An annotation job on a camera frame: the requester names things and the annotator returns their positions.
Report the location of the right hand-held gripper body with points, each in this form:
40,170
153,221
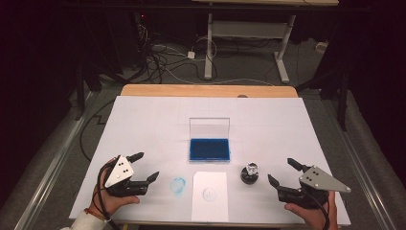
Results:
319,182

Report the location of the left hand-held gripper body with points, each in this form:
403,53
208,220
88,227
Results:
119,171

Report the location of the blue ink pad clear lid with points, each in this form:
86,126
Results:
209,149

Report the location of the person's left hand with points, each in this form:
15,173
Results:
110,204

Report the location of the person's right hand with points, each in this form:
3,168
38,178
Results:
311,218

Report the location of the blue ink stain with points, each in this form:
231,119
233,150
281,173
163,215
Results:
172,186

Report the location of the white table cover sheet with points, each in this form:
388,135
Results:
143,127

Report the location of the white paper card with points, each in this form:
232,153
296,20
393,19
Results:
217,182

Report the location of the person's white sleeve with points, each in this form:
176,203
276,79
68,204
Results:
84,223

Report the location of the black metal stand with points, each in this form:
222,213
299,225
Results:
343,102
79,92

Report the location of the wooden table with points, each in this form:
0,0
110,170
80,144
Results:
191,91

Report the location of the small white power adapter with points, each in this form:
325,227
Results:
191,55

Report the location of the black device with red light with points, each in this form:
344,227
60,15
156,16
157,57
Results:
140,35

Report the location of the white metal-legged desk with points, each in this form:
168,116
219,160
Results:
209,48

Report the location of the aluminium floor rail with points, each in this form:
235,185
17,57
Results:
360,172
51,172

